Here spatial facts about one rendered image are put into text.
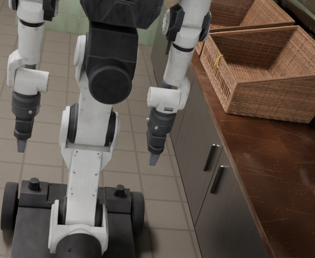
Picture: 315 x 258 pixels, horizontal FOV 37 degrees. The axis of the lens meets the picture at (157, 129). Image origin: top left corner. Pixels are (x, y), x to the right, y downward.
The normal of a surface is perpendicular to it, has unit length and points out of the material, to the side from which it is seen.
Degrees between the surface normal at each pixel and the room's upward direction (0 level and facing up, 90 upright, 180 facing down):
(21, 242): 0
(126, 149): 0
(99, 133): 86
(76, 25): 90
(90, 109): 100
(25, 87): 98
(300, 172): 0
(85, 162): 60
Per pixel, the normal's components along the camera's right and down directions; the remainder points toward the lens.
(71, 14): 0.12, 0.55
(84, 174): 0.22, 0.06
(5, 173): 0.22, -0.83
